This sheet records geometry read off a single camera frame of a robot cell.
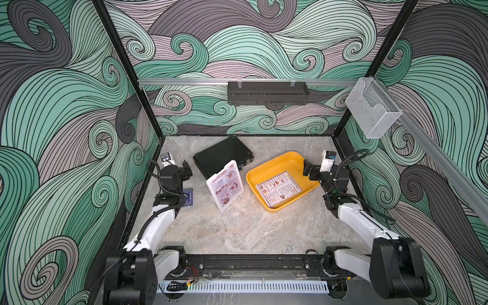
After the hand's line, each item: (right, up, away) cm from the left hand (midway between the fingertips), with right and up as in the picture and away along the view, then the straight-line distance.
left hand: (175, 162), depth 83 cm
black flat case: (+13, 0, +19) cm, 23 cm away
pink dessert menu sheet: (+23, -10, +1) cm, 25 cm away
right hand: (+62, +1, +2) cm, 62 cm away
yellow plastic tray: (+59, -1, +23) cm, 63 cm away
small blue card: (+3, -16, +10) cm, 19 cm away
